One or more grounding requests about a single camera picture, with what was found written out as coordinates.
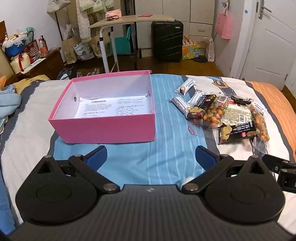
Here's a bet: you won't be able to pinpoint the coated peanut packet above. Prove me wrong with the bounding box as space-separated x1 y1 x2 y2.
202 96 230 128
250 102 270 142

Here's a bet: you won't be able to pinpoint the white printed bag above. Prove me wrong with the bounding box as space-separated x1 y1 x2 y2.
205 38 216 62

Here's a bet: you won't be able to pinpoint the metal door handle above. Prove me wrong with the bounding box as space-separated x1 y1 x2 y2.
257 0 272 19

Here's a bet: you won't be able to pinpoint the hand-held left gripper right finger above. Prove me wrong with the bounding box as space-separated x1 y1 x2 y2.
181 146 271 194

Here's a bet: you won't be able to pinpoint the teal bag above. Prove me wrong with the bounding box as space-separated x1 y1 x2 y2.
110 27 137 55

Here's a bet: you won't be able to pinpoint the white wardrobe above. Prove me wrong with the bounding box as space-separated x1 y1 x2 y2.
136 0 216 58

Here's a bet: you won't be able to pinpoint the printed paper sheet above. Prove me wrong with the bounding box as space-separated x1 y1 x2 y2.
74 95 153 118

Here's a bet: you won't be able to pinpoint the orange drink bottle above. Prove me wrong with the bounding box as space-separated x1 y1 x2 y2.
38 35 49 56

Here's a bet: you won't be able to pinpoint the white door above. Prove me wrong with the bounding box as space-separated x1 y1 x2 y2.
239 0 296 91

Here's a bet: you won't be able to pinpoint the red patterned gift bag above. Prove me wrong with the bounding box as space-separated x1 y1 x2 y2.
24 39 40 59

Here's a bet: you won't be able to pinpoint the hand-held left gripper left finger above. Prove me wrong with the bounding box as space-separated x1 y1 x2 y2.
30 146 120 193

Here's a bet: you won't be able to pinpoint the pink cardboard box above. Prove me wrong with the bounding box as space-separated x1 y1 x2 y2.
48 70 155 144

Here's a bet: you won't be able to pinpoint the black bag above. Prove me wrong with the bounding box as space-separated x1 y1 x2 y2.
56 67 77 80

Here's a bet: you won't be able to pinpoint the clear beige snack packet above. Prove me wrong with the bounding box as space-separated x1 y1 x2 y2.
220 102 253 127

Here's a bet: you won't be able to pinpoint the wooden padded headboard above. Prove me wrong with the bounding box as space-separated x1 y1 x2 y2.
0 20 18 87

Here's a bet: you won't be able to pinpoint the pink tissue box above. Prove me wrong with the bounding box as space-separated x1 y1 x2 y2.
105 9 122 20

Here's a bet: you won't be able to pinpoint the black cracker packet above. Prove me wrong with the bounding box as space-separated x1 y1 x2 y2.
218 120 258 145
186 94 217 120

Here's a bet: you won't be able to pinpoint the canvas tote bag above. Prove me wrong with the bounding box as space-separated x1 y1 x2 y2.
47 0 71 14

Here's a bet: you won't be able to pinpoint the wooden rolling desk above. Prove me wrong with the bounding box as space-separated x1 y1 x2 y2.
89 14 179 73

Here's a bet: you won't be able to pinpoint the brown paper bag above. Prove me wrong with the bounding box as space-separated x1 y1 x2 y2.
61 35 79 65
90 32 112 58

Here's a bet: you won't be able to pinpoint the white snack bar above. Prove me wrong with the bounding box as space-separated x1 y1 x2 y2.
174 78 196 95
171 96 193 117
187 90 208 107

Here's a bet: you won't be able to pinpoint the white plastic bag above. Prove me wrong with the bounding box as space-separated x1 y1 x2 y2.
73 42 95 61

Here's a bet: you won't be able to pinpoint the colourful gift bag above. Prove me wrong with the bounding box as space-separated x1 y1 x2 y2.
182 36 200 60

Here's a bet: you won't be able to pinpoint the fluffy white garment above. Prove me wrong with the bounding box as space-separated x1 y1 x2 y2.
76 0 110 42

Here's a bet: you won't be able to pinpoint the black suitcase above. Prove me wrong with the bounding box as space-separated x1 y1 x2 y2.
151 20 184 64

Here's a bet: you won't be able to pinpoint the papers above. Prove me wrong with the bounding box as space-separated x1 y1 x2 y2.
19 58 46 74

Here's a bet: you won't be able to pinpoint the striped bed sheet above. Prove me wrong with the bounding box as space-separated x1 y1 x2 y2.
0 74 296 234

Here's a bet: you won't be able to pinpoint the pink gift bag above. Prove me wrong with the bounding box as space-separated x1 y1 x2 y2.
215 12 234 40

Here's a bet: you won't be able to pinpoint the wooden nightstand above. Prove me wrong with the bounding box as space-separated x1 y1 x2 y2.
17 47 65 81

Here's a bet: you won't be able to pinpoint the small dark snack packet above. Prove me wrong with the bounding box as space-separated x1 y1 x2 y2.
230 94 255 105

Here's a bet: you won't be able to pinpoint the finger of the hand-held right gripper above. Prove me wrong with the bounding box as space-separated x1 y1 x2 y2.
276 169 296 193
262 154 296 173

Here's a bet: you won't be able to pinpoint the blue gift basket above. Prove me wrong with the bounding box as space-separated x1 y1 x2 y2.
2 28 28 58

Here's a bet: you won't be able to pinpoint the light blue blanket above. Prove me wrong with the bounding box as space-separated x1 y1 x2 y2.
0 84 23 119

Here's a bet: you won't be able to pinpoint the yellow pillow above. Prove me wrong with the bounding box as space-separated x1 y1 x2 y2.
13 75 50 94

